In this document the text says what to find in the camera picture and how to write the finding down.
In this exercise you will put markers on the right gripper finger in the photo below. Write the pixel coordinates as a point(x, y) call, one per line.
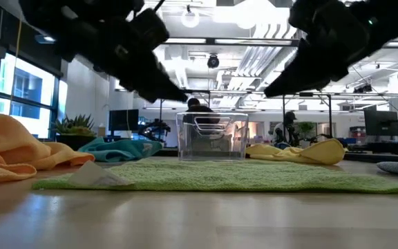
point(306, 69)

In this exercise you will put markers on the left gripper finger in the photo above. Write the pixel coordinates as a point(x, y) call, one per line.
point(150, 84)

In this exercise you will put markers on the green microfiber towel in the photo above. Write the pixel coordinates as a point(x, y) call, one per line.
point(219, 176)

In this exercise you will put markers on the orange microfiber towel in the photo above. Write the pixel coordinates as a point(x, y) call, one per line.
point(9, 148)

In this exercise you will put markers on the neighbouring station robot arm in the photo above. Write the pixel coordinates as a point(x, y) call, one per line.
point(154, 128)

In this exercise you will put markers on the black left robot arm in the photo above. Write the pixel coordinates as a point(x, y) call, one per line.
point(64, 10)

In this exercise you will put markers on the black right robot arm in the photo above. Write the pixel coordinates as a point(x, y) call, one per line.
point(392, 17)

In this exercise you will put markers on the teal microfiber towel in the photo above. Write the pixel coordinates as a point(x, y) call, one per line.
point(116, 150)

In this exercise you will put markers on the yellow microfiber towel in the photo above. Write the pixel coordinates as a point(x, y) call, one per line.
point(323, 154)

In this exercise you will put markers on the black computer monitor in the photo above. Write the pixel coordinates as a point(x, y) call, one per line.
point(123, 120)
point(380, 122)

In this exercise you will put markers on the person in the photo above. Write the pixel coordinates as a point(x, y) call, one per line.
point(290, 117)
point(193, 103)

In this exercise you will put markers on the black ceiling spotlight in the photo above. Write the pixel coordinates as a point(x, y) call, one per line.
point(362, 88)
point(213, 61)

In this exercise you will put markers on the small green leafy plant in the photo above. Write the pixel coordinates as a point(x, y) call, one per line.
point(306, 128)

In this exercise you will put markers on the black overhead light bar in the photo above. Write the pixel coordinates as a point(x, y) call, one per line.
point(213, 41)

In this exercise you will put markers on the potted succulent plant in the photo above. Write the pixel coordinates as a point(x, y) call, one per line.
point(74, 129)

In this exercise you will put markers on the clear plastic bin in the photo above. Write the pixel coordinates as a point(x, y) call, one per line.
point(213, 145)

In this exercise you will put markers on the black office desk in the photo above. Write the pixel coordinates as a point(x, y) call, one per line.
point(385, 145)

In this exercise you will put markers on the black neighbouring station frame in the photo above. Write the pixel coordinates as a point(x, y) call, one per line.
point(306, 94)

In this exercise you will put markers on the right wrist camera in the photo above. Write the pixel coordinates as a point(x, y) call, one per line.
point(307, 19)

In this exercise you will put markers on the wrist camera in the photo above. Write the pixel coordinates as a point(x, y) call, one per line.
point(149, 29)
point(307, 19)

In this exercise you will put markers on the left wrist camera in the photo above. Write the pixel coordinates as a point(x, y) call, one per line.
point(149, 29)

